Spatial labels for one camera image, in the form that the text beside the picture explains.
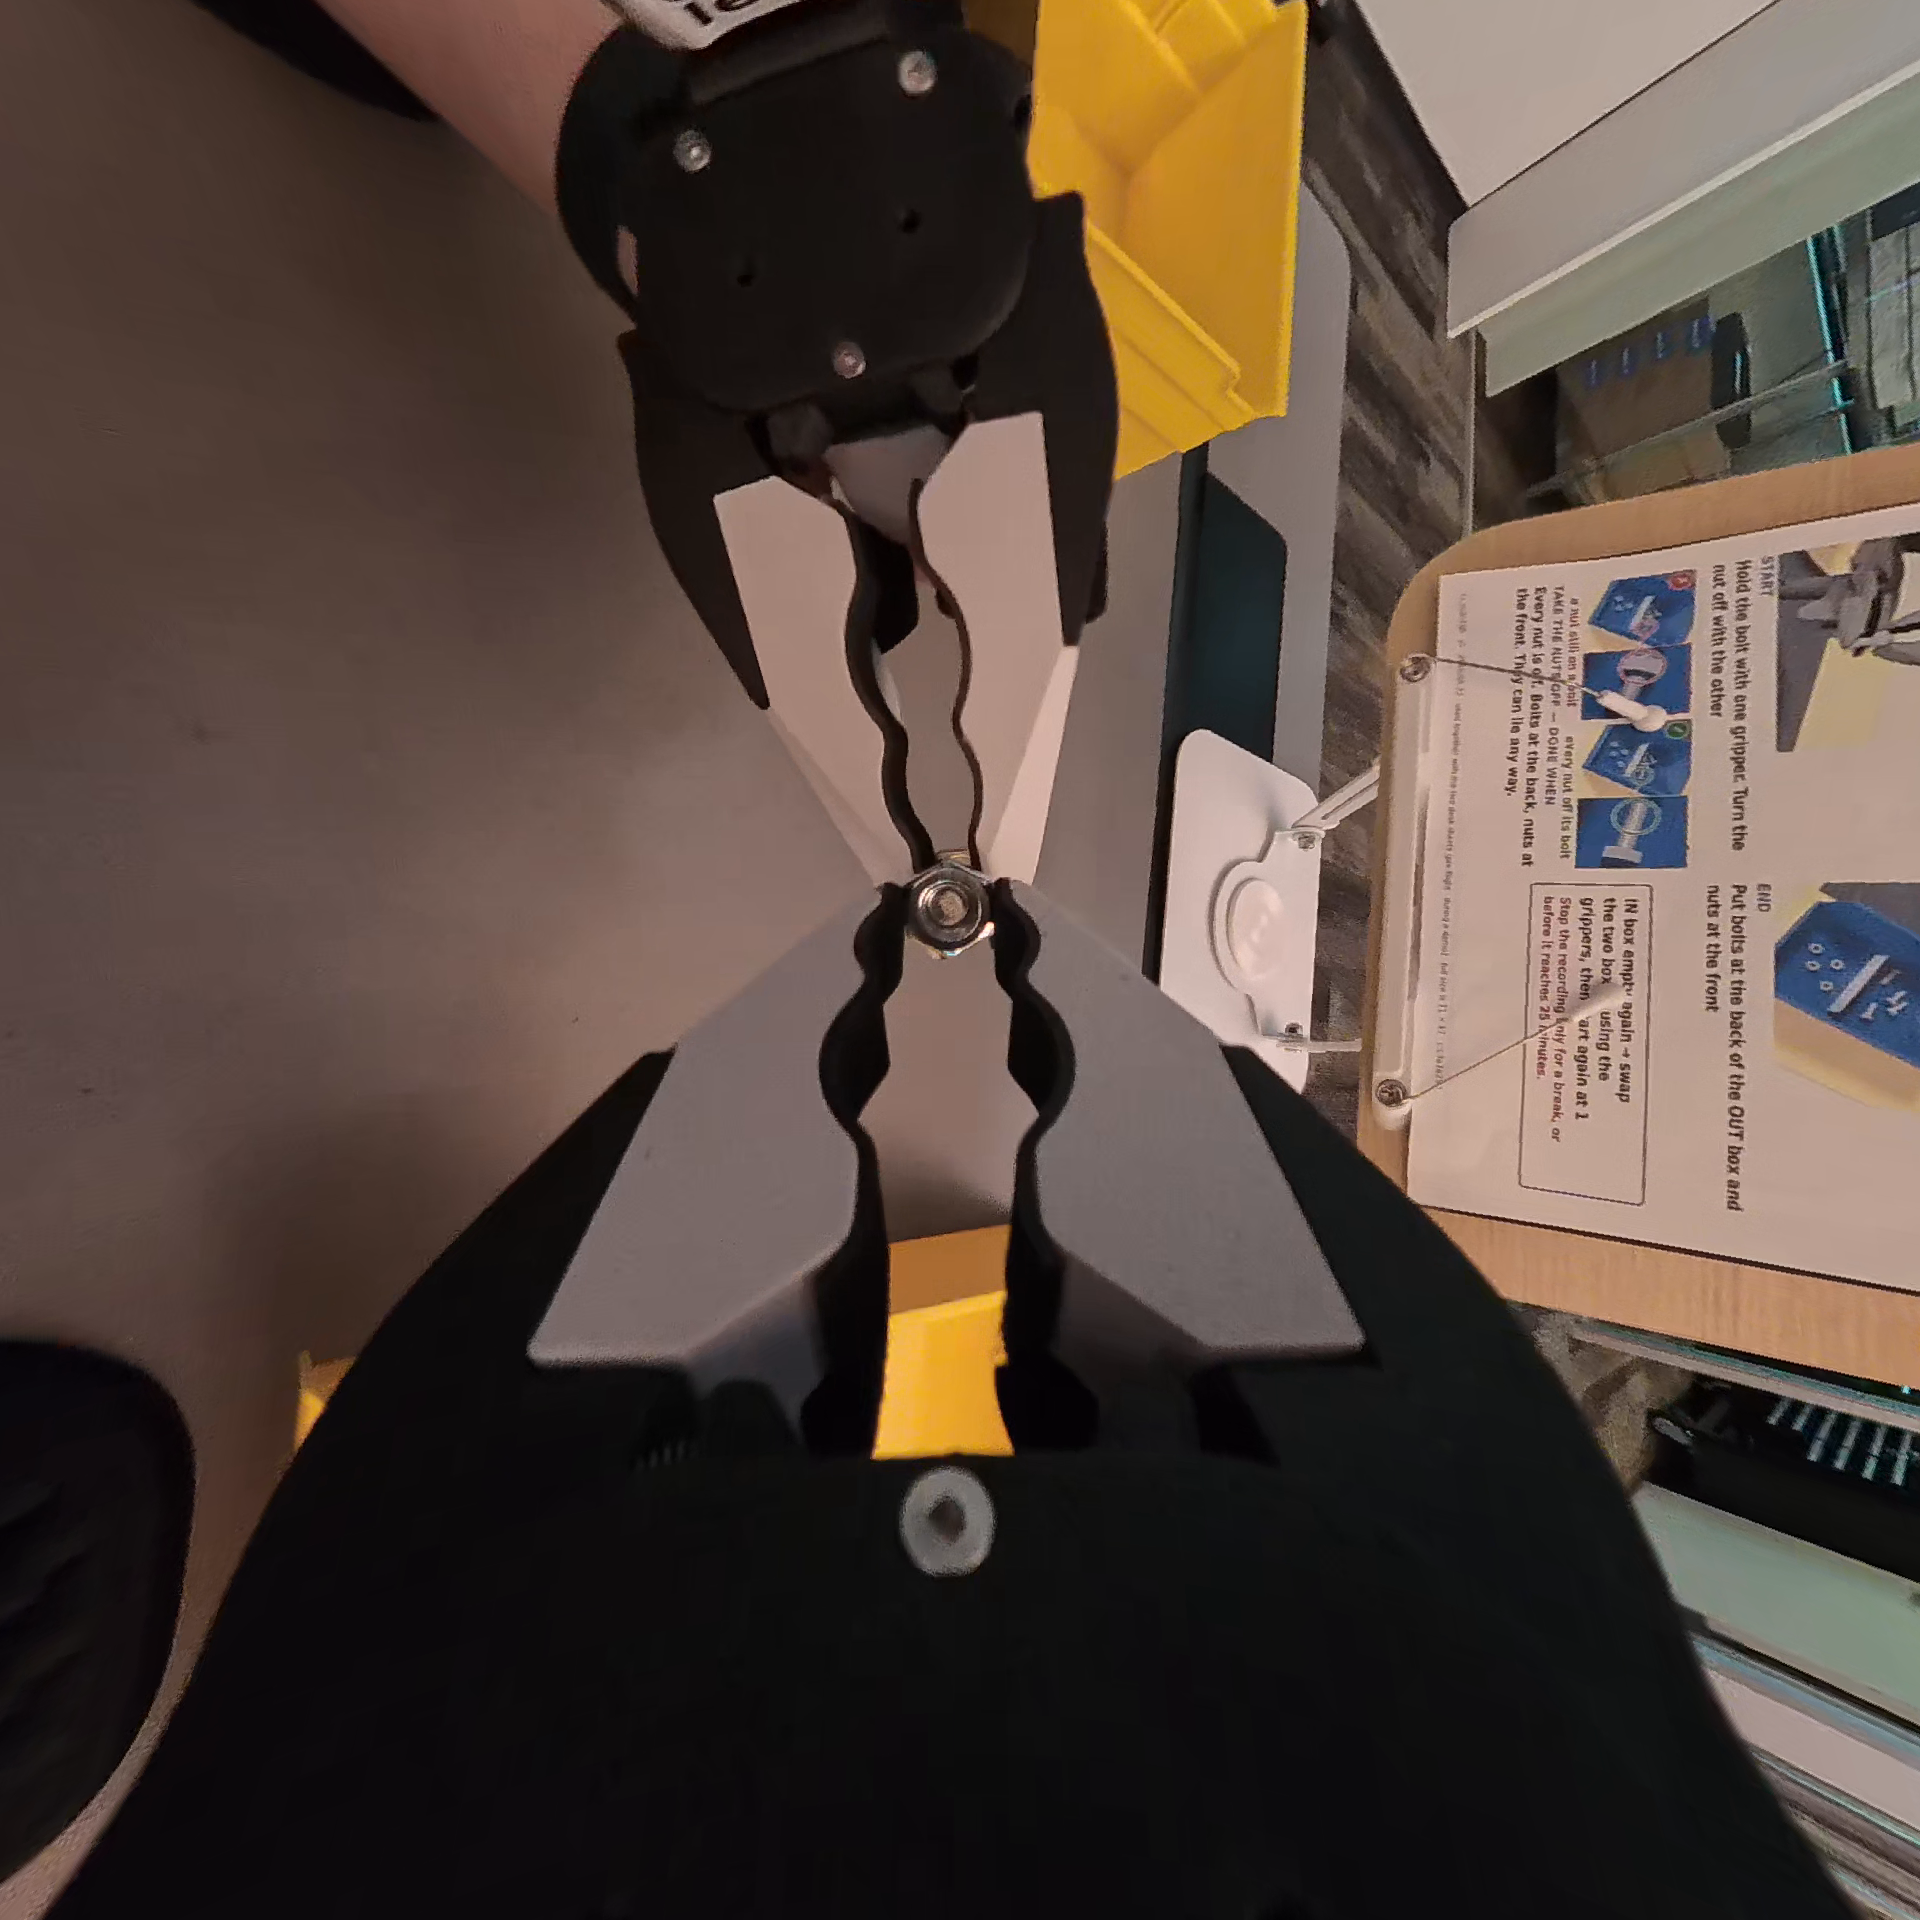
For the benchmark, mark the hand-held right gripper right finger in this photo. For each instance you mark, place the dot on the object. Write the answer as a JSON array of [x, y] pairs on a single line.
[[1185, 1186]]

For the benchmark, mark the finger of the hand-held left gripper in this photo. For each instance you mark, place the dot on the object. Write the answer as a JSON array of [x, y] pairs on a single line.
[[797, 598], [1008, 598]]

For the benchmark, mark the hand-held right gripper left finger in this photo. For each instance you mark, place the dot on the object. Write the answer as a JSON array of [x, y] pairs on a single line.
[[724, 1186]]

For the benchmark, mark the yellow plastic bin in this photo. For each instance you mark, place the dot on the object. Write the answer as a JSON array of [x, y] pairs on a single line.
[[1185, 227], [945, 1352]]

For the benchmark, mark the silver hex bolt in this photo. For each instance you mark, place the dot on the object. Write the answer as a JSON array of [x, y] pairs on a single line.
[[945, 905]]

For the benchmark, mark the silver hex nut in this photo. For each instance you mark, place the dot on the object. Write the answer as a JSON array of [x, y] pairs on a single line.
[[982, 918]]

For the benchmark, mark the person's left forearm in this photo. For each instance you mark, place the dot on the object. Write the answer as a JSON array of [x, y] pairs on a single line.
[[467, 31]]

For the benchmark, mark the black flat pad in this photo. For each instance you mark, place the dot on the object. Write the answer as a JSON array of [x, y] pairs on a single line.
[[1246, 632]]

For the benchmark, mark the white stand base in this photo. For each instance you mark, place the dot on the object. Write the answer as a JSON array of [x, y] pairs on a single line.
[[1202, 900]]

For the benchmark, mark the wooden display board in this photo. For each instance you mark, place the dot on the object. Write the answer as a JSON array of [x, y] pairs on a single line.
[[1651, 1288]]

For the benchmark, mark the printed instruction sheet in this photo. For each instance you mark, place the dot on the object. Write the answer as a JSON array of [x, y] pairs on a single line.
[[1693, 1052]]

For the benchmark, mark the dark cloth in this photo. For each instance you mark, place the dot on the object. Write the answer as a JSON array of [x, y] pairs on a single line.
[[75, 1575]]

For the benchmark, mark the white shelf panel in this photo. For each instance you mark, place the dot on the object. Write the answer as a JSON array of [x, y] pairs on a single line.
[[1651, 153]]

